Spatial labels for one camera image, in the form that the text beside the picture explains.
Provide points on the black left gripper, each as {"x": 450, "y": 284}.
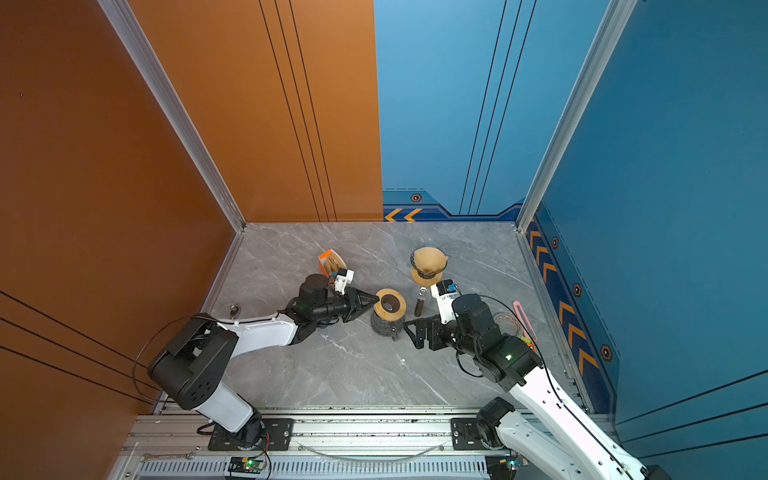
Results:
{"x": 354, "y": 306}

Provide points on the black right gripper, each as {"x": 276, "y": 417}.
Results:
{"x": 435, "y": 327}

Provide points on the grey ribbed glass dripper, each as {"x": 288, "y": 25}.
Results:
{"x": 427, "y": 269}

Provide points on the brown paper coffee filter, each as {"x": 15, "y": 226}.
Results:
{"x": 429, "y": 259}

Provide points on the wooden ring dripper holder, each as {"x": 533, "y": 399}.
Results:
{"x": 426, "y": 282}

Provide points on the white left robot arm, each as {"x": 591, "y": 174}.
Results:
{"x": 190, "y": 368}

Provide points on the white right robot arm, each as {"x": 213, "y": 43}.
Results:
{"x": 570, "y": 445}

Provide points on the brown small bottle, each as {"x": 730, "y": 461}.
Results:
{"x": 420, "y": 302}

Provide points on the clear tape roll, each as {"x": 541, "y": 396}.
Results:
{"x": 508, "y": 324}

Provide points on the right green circuit board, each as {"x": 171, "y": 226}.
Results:
{"x": 502, "y": 467}

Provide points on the green circuit board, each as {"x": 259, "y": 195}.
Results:
{"x": 248, "y": 467}
{"x": 502, "y": 467}

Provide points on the left green circuit board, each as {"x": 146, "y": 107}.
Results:
{"x": 248, "y": 467}

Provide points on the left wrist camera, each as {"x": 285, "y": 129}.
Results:
{"x": 342, "y": 279}

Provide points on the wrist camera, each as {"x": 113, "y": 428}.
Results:
{"x": 342, "y": 279}
{"x": 445, "y": 292}

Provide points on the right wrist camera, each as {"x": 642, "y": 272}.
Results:
{"x": 445, "y": 292}

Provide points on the pink handled tool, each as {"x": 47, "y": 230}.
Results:
{"x": 527, "y": 333}

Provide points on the aluminium left corner post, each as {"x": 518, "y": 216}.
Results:
{"x": 125, "y": 24}

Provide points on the aluminium corner post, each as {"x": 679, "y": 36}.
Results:
{"x": 608, "y": 34}
{"x": 125, "y": 24}

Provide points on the aluminium right corner post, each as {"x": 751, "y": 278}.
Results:
{"x": 608, "y": 34}

